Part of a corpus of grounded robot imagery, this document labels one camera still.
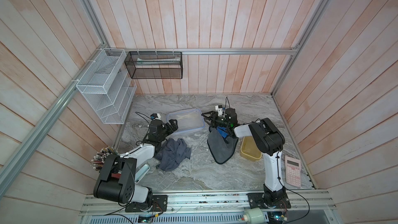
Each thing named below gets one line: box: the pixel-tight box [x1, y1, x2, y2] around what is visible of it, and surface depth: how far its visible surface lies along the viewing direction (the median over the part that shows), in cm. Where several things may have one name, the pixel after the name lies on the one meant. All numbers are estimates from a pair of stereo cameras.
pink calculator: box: [284, 156, 302, 188], surface depth 84 cm
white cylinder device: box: [243, 207, 264, 224], surface depth 65 cm
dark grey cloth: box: [155, 137, 192, 172], surface depth 87 cm
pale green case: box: [134, 163, 151, 184], surface depth 82 cm
